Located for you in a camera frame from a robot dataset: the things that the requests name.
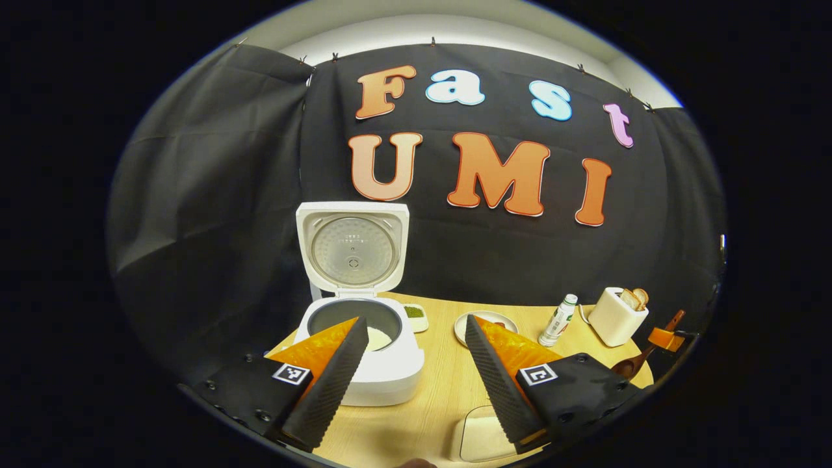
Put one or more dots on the white rice cooker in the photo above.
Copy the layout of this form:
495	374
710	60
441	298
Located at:
354	260

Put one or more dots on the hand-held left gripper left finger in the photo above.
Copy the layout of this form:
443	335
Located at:
335	390

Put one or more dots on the black backdrop cloth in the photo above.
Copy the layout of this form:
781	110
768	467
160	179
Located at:
227	195

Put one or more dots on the brown wooden spoon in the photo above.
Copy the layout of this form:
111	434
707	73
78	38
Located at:
625	370

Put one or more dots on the heap of white rice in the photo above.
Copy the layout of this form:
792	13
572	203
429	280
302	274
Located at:
380	339
484	439

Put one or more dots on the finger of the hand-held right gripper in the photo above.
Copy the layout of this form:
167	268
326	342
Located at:
663	338

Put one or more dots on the white oval plate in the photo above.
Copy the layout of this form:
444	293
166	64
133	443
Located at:
494	315

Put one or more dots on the bread slice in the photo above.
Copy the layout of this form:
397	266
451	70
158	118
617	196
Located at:
642	298
628	299

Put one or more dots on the white toaster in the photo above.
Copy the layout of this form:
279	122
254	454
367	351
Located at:
611	322

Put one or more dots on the white bottle with green label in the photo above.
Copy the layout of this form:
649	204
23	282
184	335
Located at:
559	322

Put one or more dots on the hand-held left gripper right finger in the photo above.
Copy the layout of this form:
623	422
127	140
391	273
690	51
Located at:
497	390

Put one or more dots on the small divided condiment dish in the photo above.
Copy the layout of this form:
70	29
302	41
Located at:
416	322

